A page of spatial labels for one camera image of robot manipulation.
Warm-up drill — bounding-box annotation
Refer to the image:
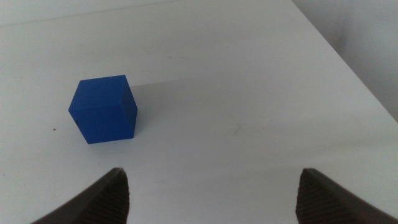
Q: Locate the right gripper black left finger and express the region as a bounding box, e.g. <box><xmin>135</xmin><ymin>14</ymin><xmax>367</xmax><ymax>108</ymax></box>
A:
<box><xmin>30</xmin><ymin>167</ymin><xmax>131</xmax><ymax>224</ymax></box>

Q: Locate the blue cube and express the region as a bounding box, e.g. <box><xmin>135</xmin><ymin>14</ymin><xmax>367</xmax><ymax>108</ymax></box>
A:
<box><xmin>68</xmin><ymin>74</ymin><xmax>138</xmax><ymax>145</ymax></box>

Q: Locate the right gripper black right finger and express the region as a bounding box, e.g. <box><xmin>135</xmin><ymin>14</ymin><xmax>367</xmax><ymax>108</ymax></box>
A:
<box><xmin>295</xmin><ymin>168</ymin><xmax>398</xmax><ymax>224</ymax></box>

